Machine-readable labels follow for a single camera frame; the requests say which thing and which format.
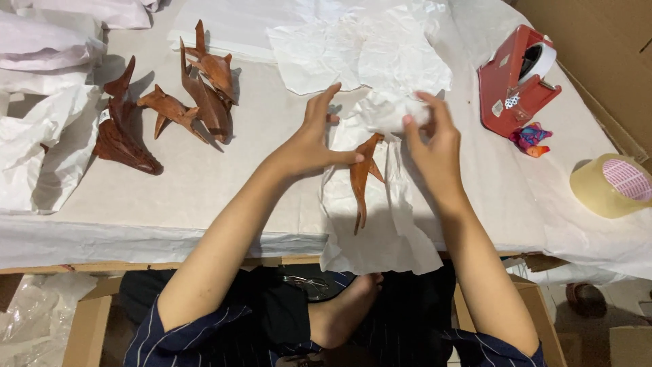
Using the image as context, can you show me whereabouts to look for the small cardboard box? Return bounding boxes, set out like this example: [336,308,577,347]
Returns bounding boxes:
[609,325,652,367]

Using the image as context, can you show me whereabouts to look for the brown round object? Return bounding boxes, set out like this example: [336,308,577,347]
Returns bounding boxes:
[565,282,608,319]

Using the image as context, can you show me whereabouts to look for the white tape roll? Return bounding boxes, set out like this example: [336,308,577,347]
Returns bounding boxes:
[518,42,558,86]

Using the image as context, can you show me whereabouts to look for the loose crumpled white paper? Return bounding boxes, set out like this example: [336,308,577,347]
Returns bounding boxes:
[0,84,105,215]

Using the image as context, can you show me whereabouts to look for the person's right hand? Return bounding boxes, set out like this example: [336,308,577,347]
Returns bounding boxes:
[402,92,467,205]

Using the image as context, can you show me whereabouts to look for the cardboard box under table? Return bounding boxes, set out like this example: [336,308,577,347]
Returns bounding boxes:
[61,274,568,367]

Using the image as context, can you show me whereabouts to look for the reddish wooden shark carving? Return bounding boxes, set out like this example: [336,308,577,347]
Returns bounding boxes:
[183,19,238,106]

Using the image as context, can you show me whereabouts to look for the small slim wooden shark carving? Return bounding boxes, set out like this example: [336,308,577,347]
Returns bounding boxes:
[349,133,386,237]

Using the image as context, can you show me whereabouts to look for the white wrapping paper sheet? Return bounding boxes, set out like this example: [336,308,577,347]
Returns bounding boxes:
[319,91,445,276]

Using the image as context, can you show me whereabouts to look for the large open cardboard box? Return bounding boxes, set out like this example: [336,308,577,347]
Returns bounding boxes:
[512,0,652,171]

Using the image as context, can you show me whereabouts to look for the long brown wooden shark carving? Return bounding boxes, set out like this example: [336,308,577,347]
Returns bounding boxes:
[179,38,231,144]

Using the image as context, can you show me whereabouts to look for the clear plastic bag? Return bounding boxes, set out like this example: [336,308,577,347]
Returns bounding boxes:
[0,272,98,367]

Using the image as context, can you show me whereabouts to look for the clear eyeglasses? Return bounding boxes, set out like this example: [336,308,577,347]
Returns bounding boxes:
[282,275,330,302]

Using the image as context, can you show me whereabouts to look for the person's left hand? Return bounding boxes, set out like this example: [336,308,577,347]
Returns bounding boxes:
[277,83,365,179]

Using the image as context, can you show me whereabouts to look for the person's dark striped clothing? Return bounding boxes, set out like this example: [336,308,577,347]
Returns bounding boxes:
[118,262,548,367]

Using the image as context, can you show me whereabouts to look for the colourful crumpled wrapper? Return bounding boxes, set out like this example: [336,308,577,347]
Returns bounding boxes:
[509,122,554,158]

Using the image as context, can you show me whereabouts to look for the person's bare foot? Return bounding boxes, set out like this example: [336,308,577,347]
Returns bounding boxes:
[308,272,385,350]

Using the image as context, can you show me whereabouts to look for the white paper table cover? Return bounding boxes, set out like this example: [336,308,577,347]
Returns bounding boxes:
[0,0,652,281]

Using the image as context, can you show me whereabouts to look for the heap of white wrapped packages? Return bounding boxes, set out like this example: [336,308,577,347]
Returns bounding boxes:
[0,0,161,95]

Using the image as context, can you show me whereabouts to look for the pile of white paper sheets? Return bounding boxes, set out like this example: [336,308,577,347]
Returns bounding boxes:
[266,0,454,98]

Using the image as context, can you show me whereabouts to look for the red tape dispenser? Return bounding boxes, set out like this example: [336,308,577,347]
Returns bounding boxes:
[477,24,562,139]

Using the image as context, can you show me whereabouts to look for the large dark wooden shark carving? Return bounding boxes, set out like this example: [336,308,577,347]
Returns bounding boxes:
[92,55,164,176]

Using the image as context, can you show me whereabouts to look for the beige packing tape roll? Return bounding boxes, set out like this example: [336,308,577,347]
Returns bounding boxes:
[569,153,652,219]

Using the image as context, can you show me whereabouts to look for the small brown wooden shark carving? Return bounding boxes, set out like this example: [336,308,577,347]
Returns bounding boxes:
[136,84,210,145]

